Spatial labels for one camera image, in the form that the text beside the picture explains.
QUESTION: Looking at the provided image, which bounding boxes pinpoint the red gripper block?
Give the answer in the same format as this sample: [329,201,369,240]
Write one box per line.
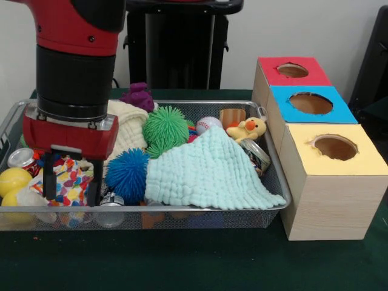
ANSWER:
[22,104,119,208]

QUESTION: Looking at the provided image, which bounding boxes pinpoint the blue spiky rubber ball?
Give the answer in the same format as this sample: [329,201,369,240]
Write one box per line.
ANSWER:
[105,147,151,207]

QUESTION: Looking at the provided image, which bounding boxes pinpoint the white toy baseball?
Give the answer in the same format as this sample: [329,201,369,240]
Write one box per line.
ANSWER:
[195,117,224,136]

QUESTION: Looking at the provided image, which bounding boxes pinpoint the wooden box three holes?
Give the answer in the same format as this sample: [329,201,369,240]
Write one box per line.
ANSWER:
[252,56,388,243]

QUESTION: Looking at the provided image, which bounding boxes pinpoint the black stand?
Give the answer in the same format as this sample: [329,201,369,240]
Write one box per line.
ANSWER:
[347,5,388,139]

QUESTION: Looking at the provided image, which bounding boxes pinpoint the mint waffle cloth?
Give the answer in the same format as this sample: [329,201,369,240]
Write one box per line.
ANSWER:
[144,125,287,212]

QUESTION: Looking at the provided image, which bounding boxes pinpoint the dark green table cloth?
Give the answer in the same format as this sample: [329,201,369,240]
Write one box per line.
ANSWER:
[357,96,388,122]
[0,88,388,291]

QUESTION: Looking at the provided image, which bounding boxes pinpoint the purple rubber toy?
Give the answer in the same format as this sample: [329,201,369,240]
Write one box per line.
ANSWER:
[119,82,155,113]

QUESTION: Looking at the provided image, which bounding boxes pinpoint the white cloth colourful patches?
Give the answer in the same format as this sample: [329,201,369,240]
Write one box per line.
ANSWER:
[16,154,104,207]

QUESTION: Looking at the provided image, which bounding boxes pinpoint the smooth yellow ball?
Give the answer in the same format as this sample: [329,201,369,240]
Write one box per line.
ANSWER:
[0,187,34,225]

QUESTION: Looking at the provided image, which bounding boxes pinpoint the yellow plush duck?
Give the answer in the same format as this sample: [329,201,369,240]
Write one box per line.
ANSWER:
[226,117,267,145]

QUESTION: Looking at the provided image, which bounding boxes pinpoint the small red soda can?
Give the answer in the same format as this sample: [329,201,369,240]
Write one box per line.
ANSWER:
[7,147,36,178]

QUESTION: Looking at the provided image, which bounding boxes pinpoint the shallow clear mesh bin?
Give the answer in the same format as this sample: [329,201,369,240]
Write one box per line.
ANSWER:
[0,99,292,233]

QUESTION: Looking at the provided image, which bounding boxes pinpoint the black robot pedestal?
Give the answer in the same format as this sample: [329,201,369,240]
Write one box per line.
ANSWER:
[122,0,245,90]

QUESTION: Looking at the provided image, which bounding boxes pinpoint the cream waffle cloth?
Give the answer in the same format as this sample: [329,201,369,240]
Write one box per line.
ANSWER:
[107,99,150,166]

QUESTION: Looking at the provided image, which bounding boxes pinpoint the yellow tennis ball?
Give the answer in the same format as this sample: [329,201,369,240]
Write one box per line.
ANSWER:
[0,168,33,198]

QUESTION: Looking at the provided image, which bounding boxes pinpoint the green spiky rubber ball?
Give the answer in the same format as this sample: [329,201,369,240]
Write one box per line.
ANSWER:
[142,105,190,151]

